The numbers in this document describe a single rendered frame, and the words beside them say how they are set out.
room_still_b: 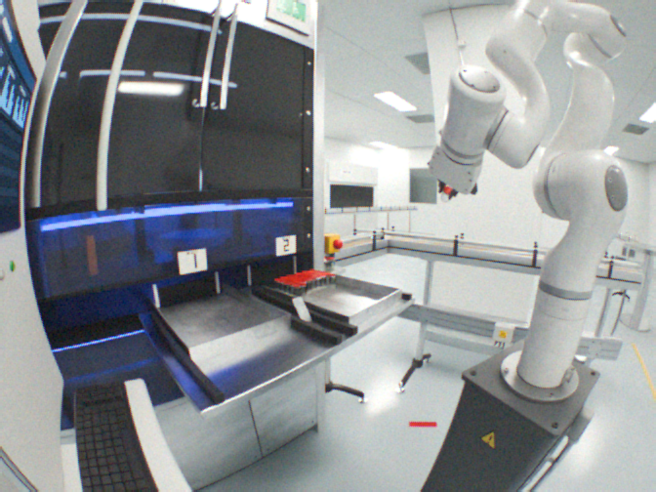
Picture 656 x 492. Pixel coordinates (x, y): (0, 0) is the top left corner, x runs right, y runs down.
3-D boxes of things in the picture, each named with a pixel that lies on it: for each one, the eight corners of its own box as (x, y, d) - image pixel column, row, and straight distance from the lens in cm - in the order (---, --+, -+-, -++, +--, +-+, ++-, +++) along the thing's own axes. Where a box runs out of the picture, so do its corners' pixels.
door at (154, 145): (41, 205, 76) (87, 2, 98) (199, 190, 80) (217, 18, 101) (41, 205, 76) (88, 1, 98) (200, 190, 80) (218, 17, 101)
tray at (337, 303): (263, 296, 90) (262, 285, 89) (320, 278, 106) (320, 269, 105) (348, 330, 66) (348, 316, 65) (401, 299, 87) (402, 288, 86)
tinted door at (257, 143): (200, 190, 81) (218, 18, 102) (309, 189, 105) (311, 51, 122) (201, 190, 80) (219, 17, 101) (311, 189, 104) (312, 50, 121)
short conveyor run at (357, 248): (308, 278, 119) (307, 241, 116) (285, 271, 131) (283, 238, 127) (389, 254, 173) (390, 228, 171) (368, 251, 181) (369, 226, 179)
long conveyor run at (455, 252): (348, 248, 189) (349, 225, 187) (362, 245, 202) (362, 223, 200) (639, 292, 170) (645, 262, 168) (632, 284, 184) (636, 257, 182)
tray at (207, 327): (151, 309, 87) (149, 299, 86) (224, 292, 95) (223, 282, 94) (192, 363, 57) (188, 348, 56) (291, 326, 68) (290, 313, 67)
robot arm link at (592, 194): (570, 279, 64) (577, 161, 63) (623, 310, 52) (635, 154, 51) (527, 279, 57) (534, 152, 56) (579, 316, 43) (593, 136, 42)
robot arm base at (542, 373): (587, 374, 69) (613, 291, 63) (553, 418, 53) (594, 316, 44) (528, 346, 73) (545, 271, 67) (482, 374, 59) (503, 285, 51)
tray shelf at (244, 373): (138, 319, 87) (137, 313, 87) (307, 275, 117) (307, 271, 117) (204, 420, 47) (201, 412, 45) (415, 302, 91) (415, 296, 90)
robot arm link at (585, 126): (558, 201, 45) (515, 199, 59) (599, 238, 52) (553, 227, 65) (583, 6, 76) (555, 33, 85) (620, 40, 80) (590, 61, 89)
